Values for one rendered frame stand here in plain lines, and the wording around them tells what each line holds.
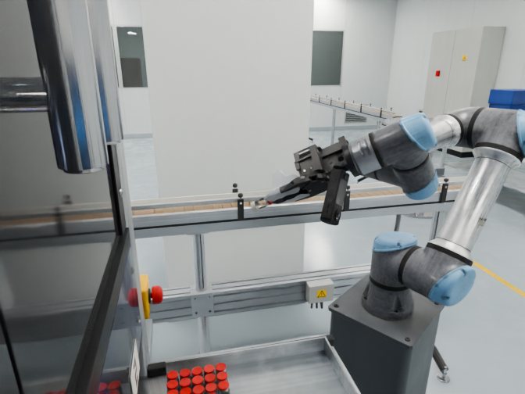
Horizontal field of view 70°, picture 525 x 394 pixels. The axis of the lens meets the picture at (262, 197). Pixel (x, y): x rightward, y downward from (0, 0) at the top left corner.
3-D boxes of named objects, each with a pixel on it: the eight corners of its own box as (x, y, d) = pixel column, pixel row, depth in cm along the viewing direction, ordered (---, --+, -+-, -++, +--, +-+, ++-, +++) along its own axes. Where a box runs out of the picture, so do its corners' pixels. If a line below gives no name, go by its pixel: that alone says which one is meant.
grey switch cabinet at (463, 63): (458, 158, 638) (482, 26, 571) (416, 145, 749) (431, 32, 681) (480, 156, 647) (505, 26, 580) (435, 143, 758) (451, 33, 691)
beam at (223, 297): (144, 325, 160) (141, 301, 156) (145, 313, 167) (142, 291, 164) (466, 279, 194) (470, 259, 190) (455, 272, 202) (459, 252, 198)
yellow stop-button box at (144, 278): (114, 324, 79) (109, 295, 77) (118, 304, 86) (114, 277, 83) (151, 319, 81) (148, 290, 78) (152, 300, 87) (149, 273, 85)
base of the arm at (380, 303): (375, 285, 124) (378, 258, 121) (421, 303, 114) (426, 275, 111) (351, 306, 113) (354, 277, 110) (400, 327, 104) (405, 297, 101)
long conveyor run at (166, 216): (45, 249, 137) (37, 209, 132) (57, 232, 151) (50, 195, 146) (488, 207, 177) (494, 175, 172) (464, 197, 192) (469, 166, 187)
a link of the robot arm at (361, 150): (384, 173, 78) (376, 159, 71) (363, 180, 79) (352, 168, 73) (373, 141, 80) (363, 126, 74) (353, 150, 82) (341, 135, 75)
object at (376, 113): (402, 123, 437) (405, 109, 432) (391, 123, 434) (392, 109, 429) (302, 98, 769) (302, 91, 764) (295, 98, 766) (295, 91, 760)
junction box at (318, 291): (308, 304, 170) (309, 287, 167) (305, 298, 175) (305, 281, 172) (333, 300, 173) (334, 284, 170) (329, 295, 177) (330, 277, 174)
